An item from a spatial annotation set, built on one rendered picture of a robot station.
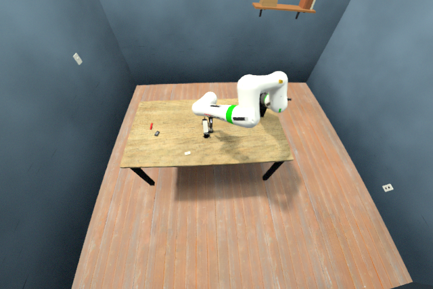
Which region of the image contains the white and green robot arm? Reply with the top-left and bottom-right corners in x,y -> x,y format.
192,72 -> 292,128

